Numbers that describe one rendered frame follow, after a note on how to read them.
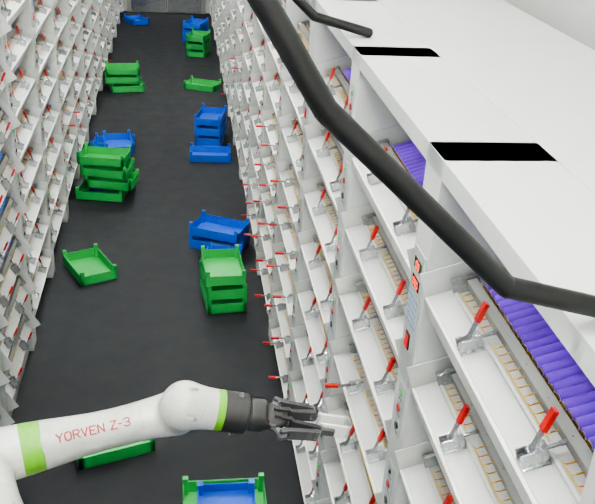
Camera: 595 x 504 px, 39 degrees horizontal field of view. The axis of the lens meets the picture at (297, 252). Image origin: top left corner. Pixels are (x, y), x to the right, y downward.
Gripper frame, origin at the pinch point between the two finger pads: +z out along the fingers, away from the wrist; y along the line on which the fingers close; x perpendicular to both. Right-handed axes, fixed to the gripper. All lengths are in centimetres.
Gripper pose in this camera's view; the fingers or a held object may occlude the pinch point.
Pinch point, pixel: (333, 425)
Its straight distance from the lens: 197.3
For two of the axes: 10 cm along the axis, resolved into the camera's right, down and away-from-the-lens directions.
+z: 9.6, 1.8, 2.3
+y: 1.3, 4.6, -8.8
